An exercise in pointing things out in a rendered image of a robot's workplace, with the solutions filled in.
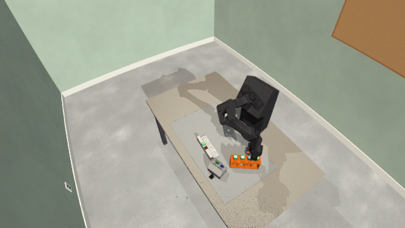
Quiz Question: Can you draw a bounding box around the grey control panel with blue and green buttons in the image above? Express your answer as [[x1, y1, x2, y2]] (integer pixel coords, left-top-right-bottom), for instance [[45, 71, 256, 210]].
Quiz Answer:
[[208, 160, 227, 180]]

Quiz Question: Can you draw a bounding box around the white tray with four round nests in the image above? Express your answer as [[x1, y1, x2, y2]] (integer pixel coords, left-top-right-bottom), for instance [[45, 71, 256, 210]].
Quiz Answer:
[[197, 136, 219, 160]]

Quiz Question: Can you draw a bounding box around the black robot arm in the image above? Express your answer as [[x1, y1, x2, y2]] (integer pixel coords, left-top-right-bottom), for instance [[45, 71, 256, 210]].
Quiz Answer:
[[216, 84, 264, 161]]

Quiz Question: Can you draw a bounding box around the orange tube holder block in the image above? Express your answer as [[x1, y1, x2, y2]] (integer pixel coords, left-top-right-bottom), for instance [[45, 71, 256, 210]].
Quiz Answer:
[[230, 155, 261, 169]]

